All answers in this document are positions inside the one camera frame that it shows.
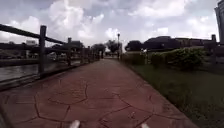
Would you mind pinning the group of dark trees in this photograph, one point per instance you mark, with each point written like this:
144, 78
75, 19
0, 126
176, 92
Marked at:
113, 46

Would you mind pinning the red stone paved path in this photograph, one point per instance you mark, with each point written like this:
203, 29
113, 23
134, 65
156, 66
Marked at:
100, 90

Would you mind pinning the long low dark building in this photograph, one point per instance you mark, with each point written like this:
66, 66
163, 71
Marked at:
173, 42

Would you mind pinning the green hedge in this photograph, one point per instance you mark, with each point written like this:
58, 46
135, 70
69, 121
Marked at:
180, 58

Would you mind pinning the robot's own part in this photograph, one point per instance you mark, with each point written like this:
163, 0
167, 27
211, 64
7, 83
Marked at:
74, 124
144, 125

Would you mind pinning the grass strip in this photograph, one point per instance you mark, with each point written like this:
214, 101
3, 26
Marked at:
190, 90

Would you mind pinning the buildings beyond the water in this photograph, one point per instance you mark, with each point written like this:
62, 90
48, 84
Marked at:
30, 48

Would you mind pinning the water channel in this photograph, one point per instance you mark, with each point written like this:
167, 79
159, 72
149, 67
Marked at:
16, 71

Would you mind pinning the tall grey building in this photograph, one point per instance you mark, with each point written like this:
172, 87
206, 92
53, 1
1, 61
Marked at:
220, 21

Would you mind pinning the dark lamp post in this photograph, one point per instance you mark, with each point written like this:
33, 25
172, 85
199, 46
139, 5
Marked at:
118, 45

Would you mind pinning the dark wooden rail fence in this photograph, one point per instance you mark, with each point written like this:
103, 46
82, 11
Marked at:
42, 50

